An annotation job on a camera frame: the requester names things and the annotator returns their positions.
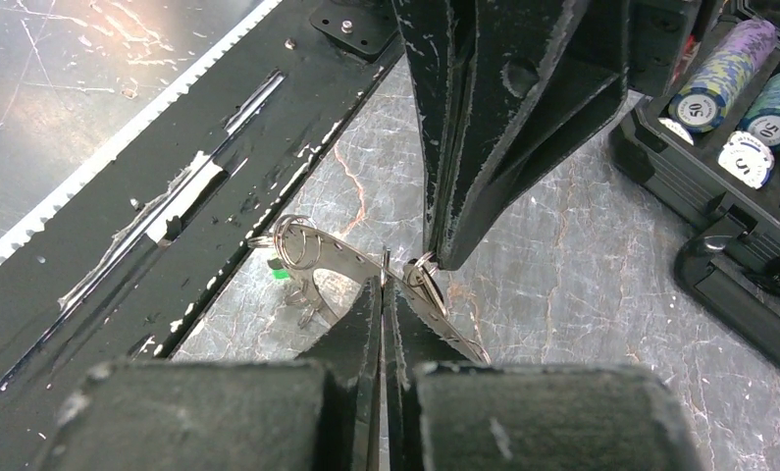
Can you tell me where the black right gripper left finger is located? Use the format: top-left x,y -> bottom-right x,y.
35,278 -> 383,470

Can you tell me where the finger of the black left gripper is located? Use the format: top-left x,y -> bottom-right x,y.
392,1 -> 477,257
436,1 -> 631,270

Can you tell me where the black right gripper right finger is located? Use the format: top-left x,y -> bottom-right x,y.
382,281 -> 702,470

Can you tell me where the green key tag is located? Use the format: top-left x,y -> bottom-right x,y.
271,268 -> 290,280

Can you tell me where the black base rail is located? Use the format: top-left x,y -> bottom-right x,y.
0,0 -> 404,417

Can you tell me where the key with black tag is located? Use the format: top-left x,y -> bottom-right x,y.
402,251 -> 448,320

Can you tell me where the black poker chip case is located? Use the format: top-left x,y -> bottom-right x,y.
610,1 -> 780,369

